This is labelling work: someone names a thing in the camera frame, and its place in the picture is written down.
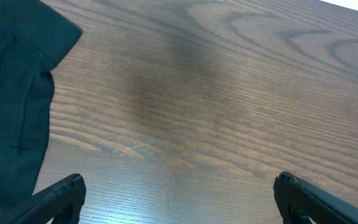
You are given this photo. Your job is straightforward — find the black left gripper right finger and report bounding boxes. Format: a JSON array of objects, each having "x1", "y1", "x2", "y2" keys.
[{"x1": 273, "y1": 172, "x2": 358, "y2": 224}]

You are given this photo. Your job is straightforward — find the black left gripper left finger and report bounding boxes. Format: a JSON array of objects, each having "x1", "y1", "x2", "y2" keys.
[{"x1": 9, "y1": 174, "x2": 86, "y2": 224}]

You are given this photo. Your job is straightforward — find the black garment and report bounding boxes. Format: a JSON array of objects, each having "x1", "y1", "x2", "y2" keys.
[{"x1": 0, "y1": 0, "x2": 82, "y2": 220}]

